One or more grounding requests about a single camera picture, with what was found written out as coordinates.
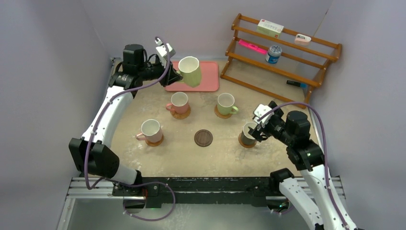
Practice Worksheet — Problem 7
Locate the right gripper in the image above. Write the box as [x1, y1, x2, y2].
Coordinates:
[249, 101, 294, 146]

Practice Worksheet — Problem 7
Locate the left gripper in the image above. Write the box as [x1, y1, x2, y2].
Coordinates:
[137, 57, 182, 87]

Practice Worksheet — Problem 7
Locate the black mug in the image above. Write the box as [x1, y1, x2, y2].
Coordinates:
[241, 122, 257, 145]

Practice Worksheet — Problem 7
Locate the yellow mug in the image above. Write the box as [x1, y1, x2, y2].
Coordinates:
[178, 56, 202, 88]

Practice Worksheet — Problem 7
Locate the pink mug front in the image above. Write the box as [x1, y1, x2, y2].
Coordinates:
[165, 92, 190, 115]

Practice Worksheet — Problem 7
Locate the pink mug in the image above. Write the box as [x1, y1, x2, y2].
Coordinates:
[135, 119, 163, 143]
[165, 92, 190, 115]

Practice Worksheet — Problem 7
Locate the woven rattan coaster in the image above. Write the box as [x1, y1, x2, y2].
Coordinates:
[214, 105, 233, 119]
[170, 106, 191, 119]

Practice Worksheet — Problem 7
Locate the green mug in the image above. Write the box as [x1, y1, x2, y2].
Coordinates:
[217, 93, 239, 115]

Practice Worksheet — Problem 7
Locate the dark walnut wooden coaster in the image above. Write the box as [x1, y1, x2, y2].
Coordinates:
[194, 129, 213, 147]

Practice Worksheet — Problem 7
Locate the smooth light wooden coaster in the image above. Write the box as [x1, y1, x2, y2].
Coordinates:
[145, 135, 164, 147]

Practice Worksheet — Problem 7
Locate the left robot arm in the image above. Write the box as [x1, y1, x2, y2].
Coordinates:
[68, 39, 182, 196]

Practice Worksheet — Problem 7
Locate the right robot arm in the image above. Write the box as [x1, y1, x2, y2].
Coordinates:
[248, 101, 358, 230]

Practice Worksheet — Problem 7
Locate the pink plastic tray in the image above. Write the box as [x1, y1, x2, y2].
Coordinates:
[164, 61, 219, 92]

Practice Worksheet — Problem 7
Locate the black blue marker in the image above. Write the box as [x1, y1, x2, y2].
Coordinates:
[286, 80, 307, 88]

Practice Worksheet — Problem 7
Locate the wooden tiered shelf rack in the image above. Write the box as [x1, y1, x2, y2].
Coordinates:
[219, 13, 342, 103]

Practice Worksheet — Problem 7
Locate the blue white round jar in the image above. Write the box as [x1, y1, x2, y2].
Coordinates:
[265, 45, 282, 64]

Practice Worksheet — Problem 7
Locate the pink highlighter marker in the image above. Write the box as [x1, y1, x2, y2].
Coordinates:
[238, 39, 268, 55]

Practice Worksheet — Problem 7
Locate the small pink white case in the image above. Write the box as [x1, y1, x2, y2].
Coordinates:
[294, 34, 312, 46]

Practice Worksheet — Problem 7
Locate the white green box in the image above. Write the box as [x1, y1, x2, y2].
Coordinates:
[256, 19, 284, 39]

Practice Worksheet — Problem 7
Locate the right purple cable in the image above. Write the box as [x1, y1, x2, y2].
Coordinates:
[257, 101, 351, 230]

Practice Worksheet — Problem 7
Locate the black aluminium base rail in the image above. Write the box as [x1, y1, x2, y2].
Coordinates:
[65, 176, 346, 210]

